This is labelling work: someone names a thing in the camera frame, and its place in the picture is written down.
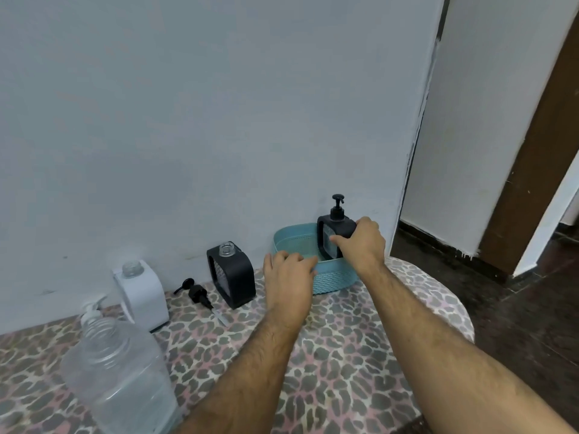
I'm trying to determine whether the white soap dispenser bottle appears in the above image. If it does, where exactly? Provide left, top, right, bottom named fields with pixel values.
left=112, top=259, right=171, bottom=334

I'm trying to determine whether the black soap dispenser with pump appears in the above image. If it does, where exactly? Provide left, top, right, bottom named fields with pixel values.
left=317, top=193, right=358, bottom=262

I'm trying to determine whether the person's left forearm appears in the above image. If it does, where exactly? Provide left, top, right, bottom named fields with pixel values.
left=174, top=312, right=305, bottom=434

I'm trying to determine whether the large clear plastic bottle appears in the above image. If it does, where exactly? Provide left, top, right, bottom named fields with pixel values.
left=60, top=311, right=184, bottom=434

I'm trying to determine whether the person's left hand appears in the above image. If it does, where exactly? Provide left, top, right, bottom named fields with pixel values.
left=264, top=250, right=318, bottom=330

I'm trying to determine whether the white pump head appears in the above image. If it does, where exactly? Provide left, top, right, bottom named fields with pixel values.
left=81, top=295, right=109, bottom=327

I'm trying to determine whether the leopard print tablecloth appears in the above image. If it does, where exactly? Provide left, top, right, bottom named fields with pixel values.
left=0, top=256, right=476, bottom=434

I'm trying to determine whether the teal plastic basket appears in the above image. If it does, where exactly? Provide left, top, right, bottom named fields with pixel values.
left=273, top=222, right=361, bottom=296

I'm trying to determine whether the black pump head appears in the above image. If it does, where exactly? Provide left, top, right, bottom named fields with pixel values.
left=173, top=278, right=229, bottom=328

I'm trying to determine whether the black soap dispenser without pump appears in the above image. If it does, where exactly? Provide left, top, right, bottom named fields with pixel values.
left=207, top=241, right=257, bottom=310

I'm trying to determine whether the brown wooden door frame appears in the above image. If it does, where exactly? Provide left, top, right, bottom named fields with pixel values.
left=478, top=21, right=579, bottom=279

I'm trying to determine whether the person's right hand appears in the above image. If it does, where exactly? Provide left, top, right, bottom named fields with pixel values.
left=329, top=216, right=387, bottom=277

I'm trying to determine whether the person's right forearm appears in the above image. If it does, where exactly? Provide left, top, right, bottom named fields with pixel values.
left=359, top=261, right=577, bottom=434

